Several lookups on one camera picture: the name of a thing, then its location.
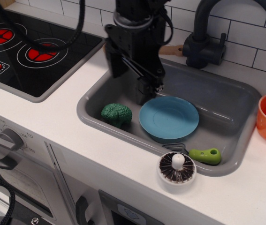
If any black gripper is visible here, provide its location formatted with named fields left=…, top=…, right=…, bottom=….
left=105, top=20, right=166, bottom=105

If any green handled grey spatula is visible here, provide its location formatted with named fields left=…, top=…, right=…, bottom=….
left=162, top=142, right=221, bottom=165

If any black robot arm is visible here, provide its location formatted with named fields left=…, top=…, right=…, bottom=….
left=105, top=0, right=173, bottom=105

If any blue plate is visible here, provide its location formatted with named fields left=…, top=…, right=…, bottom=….
left=139, top=96, right=199, bottom=143

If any grey sink basin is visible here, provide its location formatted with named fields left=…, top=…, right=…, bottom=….
left=77, top=60, right=261, bottom=177

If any green toy broccoli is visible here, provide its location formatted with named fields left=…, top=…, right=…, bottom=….
left=101, top=103, right=132, bottom=128

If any wooden spoon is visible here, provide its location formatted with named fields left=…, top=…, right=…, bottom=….
left=116, top=45, right=183, bottom=58

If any black faucet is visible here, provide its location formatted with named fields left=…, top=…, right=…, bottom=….
left=182, top=0, right=266, bottom=69

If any toy mushroom slice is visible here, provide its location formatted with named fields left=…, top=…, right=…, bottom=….
left=156, top=152, right=197, bottom=194

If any black toy stove top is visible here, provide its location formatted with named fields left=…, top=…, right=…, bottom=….
left=0, top=18, right=104, bottom=103

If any grey oven knob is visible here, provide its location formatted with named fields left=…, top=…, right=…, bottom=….
left=0, top=128, right=24, bottom=151

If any toy oven door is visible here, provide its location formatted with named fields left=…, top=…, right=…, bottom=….
left=0, top=116, right=75, bottom=225

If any grey cabinet handle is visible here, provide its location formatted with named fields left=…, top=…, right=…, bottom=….
left=76, top=196, right=95, bottom=225

